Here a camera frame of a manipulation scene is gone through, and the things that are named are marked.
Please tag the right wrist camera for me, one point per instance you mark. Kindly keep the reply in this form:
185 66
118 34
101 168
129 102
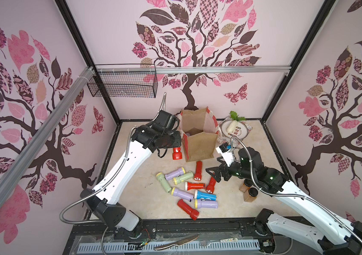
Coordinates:
226 153

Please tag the purple flashlight lower right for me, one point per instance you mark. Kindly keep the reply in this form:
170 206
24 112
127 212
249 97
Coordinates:
199 203

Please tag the diagonal aluminium rail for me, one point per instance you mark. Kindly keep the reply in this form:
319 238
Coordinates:
24 159

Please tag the black wire basket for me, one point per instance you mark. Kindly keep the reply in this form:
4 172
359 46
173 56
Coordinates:
124 80

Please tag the light green flashlight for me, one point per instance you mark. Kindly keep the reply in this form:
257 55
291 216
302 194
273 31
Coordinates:
182 178
164 183

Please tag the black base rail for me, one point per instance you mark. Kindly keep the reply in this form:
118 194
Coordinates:
152 228

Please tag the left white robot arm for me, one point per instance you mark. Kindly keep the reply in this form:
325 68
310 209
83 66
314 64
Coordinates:
103 199

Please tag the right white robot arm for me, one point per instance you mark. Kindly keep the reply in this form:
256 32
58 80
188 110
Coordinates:
326 232

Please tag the spice jar black lid rear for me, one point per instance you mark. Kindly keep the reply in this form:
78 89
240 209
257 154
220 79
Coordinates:
247 184

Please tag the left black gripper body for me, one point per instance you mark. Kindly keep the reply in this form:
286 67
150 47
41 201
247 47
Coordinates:
170 139

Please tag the blue flashlight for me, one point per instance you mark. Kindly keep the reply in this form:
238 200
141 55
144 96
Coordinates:
204 196

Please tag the light green flashlight middle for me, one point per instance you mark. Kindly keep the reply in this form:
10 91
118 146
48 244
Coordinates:
182 178

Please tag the purple flashlight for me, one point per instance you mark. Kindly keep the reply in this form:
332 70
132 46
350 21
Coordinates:
182 194
175 173
199 203

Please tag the white toy radish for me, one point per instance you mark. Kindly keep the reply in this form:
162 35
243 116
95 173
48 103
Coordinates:
235 119

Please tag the purple flashlight upper middle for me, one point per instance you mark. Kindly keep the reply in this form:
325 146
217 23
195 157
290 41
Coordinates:
175 173

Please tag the horizontal aluminium rail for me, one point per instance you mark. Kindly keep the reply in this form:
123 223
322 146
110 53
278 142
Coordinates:
193 70

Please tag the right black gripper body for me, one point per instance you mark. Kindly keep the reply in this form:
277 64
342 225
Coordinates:
224 171

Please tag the red flashlight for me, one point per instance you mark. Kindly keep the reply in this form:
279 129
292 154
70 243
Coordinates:
193 213
177 154
198 171
194 186
210 187

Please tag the purple flashlight lower left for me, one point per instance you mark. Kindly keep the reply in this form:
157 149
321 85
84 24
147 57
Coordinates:
182 194

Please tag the brown jute tote bag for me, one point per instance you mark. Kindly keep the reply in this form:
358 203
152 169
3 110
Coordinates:
200 133

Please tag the light green flashlight left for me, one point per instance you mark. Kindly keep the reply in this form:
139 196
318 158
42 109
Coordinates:
164 183

